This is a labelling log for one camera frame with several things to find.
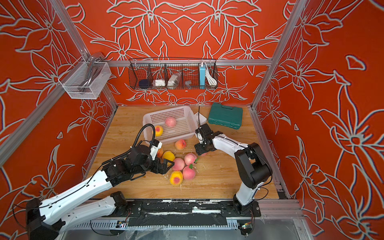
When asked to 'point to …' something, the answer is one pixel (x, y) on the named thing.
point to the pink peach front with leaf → (170, 121)
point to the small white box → (203, 120)
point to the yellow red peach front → (176, 178)
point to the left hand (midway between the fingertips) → (167, 160)
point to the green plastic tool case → (226, 116)
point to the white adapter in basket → (160, 82)
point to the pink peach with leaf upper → (190, 158)
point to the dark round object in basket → (144, 83)
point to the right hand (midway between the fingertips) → (198, 148)
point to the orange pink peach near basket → (180, 144)
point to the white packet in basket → (173, 82)
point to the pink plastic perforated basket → (185, 126)
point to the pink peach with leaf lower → (189, 172)
